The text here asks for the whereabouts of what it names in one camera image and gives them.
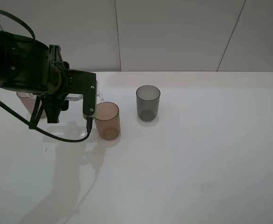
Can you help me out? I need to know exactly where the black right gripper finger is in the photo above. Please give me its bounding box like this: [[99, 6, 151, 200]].
[[49, 45, 69, 70]]

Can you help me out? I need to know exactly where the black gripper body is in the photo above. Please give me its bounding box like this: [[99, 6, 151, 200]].
[[0, 35, 69, 95]]

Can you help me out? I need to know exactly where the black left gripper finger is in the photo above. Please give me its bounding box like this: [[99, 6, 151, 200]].
[[42, 98, 69, 123]]

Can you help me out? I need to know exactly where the clear plastic water bottle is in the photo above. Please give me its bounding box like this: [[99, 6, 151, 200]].
[[27, 81, 104, 102]]

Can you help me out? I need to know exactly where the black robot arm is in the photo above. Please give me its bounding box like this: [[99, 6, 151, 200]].
[[0, 31, 66, 123]]

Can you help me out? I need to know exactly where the pink translucent cup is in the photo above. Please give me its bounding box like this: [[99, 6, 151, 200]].
[[16, 92, 36, 115]]

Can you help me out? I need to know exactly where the orange translucent cup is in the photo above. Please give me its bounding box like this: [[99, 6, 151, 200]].
[[95, 102, 121, 140]]

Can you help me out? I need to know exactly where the grey translucent cup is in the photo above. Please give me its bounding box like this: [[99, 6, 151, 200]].
[[136, 85, 160, 122]]

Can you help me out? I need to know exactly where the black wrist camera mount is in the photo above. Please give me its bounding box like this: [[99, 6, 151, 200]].
[[65, 70, 97, 117]]

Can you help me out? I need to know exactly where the black camera cable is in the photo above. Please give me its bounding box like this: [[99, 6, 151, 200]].
[[0, 6, 93, 143]]

